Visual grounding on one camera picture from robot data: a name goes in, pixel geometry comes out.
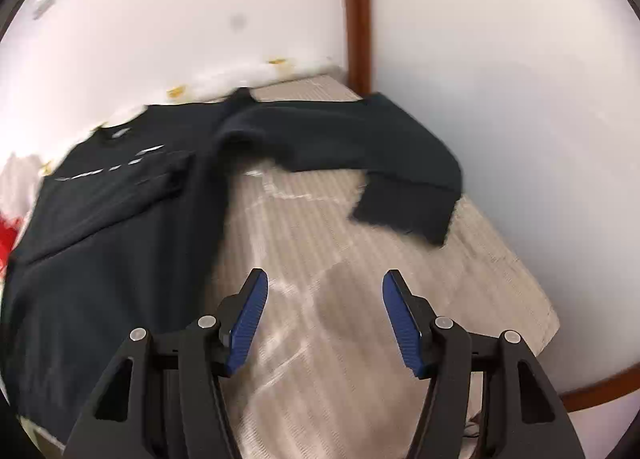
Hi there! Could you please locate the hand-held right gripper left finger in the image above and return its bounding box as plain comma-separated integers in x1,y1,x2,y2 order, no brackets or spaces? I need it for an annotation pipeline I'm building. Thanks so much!
65,268,269,459

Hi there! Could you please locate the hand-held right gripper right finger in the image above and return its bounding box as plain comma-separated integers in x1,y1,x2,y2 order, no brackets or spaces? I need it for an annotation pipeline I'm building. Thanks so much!
382,269,587,459

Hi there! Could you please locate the black sweater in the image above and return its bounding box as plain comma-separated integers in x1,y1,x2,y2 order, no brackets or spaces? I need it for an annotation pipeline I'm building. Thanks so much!
0,92,463,445

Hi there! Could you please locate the striped beige mattress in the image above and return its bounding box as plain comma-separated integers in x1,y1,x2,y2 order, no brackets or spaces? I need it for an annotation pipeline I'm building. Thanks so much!
30,73,561,459

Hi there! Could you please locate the brown wooden baseboard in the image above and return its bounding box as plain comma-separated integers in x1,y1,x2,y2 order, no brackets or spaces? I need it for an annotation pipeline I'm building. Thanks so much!
559,373,637,413

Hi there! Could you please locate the red paper bag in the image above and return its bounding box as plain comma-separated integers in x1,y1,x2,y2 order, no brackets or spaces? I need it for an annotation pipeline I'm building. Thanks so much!
0,212,23,275

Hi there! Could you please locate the brown wooden door frame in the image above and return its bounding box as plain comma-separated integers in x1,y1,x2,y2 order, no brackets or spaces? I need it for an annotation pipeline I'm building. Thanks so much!
340,0,373,95

